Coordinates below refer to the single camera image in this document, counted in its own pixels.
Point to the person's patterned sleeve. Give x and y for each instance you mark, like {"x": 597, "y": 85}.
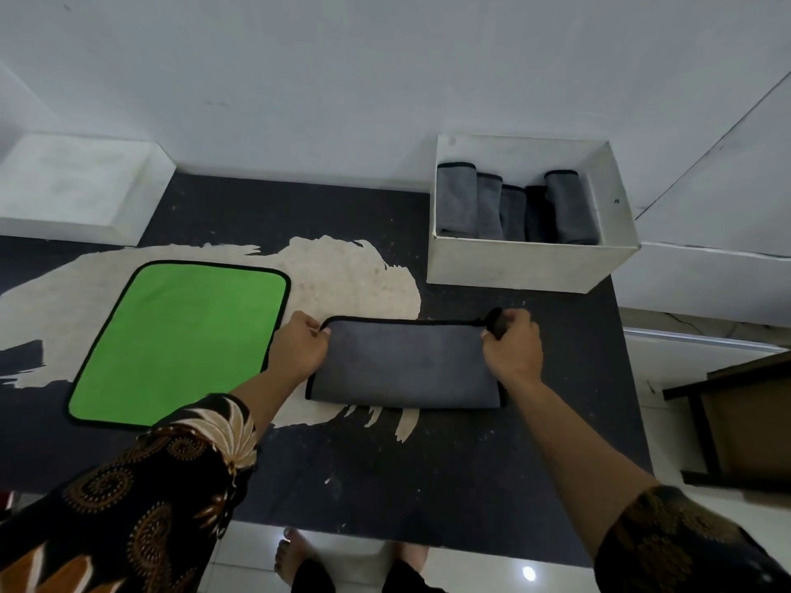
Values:
{"x": 123, "y": 500}
{"x": 680, "y": 543}

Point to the purple cloth black trim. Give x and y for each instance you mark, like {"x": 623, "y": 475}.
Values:
{"x": 402, "y": 364}

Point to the person's right hand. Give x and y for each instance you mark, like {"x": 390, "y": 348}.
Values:
{"x": 516, "y": 355}

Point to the person's left foot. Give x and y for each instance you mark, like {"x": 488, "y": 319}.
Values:
{"x": 290, "y": 555}

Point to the person's patterned left sleeve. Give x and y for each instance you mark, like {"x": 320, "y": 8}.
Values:
{"x": 123, "y": 500}

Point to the person's left hand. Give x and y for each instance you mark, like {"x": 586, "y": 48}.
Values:
{"x": 296, "y": 355}

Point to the person's right foot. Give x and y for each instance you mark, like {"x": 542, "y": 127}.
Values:
{"x": 409, "y": 554}

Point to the person's foot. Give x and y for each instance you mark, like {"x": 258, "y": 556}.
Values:
{"x": 409, "y": 554}
{"x": 290, "y": 555}

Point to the person's right forearm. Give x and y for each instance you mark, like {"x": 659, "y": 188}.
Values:
{"x": 581, "y": 469}

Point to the metal floor rail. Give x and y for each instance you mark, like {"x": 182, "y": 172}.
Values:
{"x": 704, "y": 339}

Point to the white box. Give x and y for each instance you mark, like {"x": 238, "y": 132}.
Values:
{"x": 525, "y": 268}

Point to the person's left forearm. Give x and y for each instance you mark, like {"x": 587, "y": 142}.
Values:
{"x": 262, "y": 401}

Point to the black stool frame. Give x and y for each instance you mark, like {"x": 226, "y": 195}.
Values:
{"x": 704, "y": 438}

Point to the red chair with metal legs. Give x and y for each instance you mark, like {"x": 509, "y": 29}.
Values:
{"x": 5, "y": 500}

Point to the person's dark trousers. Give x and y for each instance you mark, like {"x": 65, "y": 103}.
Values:
{"x": 402, "y": 580}

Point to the person's patterned right sleeve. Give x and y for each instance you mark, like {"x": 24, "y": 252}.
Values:
{"x": 680, "y": 543}

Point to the white flat box lid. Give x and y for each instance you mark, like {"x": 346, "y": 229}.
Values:
{"x": 68, "y": 185}

